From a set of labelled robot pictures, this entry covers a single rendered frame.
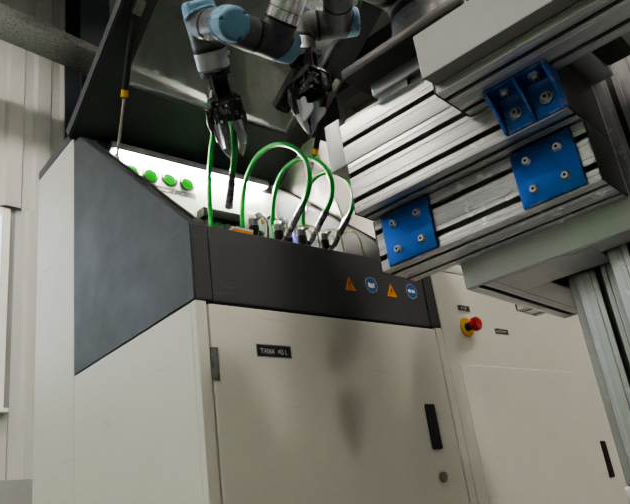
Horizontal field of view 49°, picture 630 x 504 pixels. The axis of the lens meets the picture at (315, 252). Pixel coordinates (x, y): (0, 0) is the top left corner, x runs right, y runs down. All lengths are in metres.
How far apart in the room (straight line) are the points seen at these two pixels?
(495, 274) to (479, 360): 0.77
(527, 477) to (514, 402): 0.19
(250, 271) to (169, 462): 0.39
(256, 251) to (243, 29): 0.46
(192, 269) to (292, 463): 0.41
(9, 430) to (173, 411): 4.36
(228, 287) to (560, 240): 0.63
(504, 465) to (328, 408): 0.55
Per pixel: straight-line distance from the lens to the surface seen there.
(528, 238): 1.07
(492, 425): 1.81
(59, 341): 1.92
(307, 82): 1.69
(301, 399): 1.39
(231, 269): 1.38
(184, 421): 1.31
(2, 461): 5.58
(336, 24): 1.81
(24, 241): 6.15
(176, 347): 1.35
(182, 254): 1.37
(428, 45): 0.95
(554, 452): 2.00
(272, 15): 1.58
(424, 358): 1.68
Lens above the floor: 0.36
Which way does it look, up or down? 22 degrees up
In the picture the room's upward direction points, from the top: 8 degrees counter-clockwise
